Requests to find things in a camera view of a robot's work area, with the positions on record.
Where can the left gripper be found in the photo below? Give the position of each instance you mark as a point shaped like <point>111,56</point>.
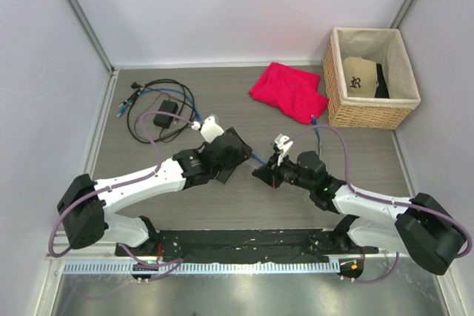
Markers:
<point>207,144</point>

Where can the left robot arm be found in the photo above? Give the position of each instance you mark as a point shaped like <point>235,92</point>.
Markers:
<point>89,210</point>

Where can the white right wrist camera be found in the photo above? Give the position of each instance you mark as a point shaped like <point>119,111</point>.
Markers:
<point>283,144</point>

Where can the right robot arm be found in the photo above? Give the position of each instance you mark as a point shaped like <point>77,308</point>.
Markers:
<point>418,227</point>

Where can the black item in basket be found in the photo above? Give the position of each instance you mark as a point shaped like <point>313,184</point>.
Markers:
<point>381,90</point>

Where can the wicker basket with liner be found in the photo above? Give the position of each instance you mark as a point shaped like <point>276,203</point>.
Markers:
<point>384,47</point>

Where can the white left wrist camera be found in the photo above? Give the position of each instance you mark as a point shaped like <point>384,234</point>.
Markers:
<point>209,128</point>

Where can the red cloth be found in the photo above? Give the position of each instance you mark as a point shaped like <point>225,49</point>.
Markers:
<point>293,92</point>

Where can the beige baseball cap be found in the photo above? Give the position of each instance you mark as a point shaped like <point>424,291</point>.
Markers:
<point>360,76</point>

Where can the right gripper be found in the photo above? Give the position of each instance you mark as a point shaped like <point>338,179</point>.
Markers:
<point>265,172</point>

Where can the black network switch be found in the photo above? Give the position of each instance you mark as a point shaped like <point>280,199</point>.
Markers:
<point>229,160</point>

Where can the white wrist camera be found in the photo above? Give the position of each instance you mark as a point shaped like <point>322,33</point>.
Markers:
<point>283,144</point>
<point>209,128</point>

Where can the black power adapter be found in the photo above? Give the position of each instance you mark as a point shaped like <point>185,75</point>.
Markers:
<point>162,119</point>

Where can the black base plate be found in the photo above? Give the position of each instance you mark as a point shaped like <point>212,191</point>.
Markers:
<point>250,246</point>

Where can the white slotted cable duct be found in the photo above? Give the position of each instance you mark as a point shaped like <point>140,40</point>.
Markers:
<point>117,267</point>

